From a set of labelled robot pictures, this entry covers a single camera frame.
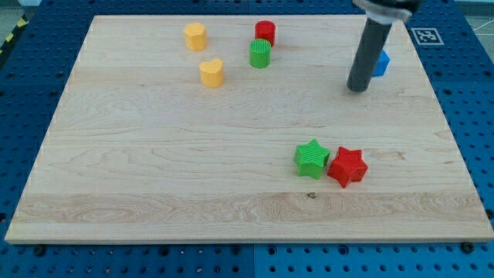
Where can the wooden board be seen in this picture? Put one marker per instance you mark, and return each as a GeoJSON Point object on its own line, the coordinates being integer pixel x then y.
{"type": "Point", "coordinates": [139, 151]}

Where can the white fiducial marker tag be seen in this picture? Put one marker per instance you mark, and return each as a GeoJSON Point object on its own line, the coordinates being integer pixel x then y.
{"type": "Point", "coordinates": [427, 36]}

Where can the yellow heart block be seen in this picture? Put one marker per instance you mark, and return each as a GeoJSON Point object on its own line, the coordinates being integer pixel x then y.
{"type": "Point", "coordinates": [211, 73]}

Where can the yellow hexagon block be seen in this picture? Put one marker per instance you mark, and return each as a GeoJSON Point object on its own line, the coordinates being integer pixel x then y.
{"type": "Point", "coordinates": [195, 36]}

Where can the blue block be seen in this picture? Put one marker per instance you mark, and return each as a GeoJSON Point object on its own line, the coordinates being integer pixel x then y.
{"type": "Point", "coordinates": [382, 64]}

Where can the green star block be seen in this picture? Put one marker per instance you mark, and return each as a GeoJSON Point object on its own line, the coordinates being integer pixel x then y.
{"type": "Point", "coordinates": [311, 159]}

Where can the red cylinder block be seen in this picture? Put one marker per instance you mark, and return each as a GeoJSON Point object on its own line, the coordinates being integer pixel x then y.
{"type": "Point", "coordinates": [266, 30]}

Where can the red star block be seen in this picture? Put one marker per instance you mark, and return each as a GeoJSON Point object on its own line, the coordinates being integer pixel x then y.
{"type": "Point", "coordinates": [348, 166]}

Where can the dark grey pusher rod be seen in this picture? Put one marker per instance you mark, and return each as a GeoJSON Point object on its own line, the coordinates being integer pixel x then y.
{"type": "Point", "coordinates": [371, 44]}

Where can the green cylinder block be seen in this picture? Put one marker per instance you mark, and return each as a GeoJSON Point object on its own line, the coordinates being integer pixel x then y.
{"type": "Point", "coordinates": [259, 53]}

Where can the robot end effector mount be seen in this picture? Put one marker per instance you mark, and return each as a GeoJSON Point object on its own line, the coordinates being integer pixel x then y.
{"type": "Point", "coordinates": [389, 10]}

